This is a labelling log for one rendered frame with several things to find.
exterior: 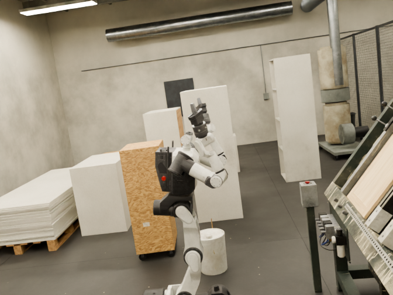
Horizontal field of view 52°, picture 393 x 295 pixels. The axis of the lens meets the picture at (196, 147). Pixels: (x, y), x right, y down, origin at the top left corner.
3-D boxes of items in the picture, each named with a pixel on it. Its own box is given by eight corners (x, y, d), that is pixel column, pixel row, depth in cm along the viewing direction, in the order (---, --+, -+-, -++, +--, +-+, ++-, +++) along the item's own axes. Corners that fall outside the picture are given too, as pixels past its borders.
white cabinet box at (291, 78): (281, 174, 734) (268, 60, 702) (313, 170, 729) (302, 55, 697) (286, 182, 675) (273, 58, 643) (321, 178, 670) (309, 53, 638)
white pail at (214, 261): (200, 263, 418) (193, 219, 411) (228, 260, 416) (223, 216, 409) (198, 277, 387) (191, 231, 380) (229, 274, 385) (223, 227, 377)
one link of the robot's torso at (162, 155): (152, 198, 273) (153, 146, 267) (160, 185, 306) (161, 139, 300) (196, 200, 271) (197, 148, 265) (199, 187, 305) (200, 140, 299)
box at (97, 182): (102, 212, 649) (92, 155, 635) (141, 208, 644) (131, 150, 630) (82, 236, 551) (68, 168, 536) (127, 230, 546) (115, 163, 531)
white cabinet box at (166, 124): (156, 147, 783) (150, 110, 772) (185, 143, 778) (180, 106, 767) (149, 154, 704) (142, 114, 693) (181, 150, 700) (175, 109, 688)
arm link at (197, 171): (216, 195, 252) (186, 177, 257) (223, 187, 264) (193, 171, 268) (223, 180, 247) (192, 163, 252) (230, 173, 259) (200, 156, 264)
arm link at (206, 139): (198, 134, 243) (203, 150, 248) (211, 126, 248) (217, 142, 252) (188, 131, 253) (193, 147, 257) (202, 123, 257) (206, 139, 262)
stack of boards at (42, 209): (57, 202, 760) (50, 170, 751) (110, 195, 752) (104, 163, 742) (-20, 259, 518) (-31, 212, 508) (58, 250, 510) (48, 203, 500)
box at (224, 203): (201, 202, 627) (185, 90, 599) (240, 198, 622) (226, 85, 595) (198, 223, 538) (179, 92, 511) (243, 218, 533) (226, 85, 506)
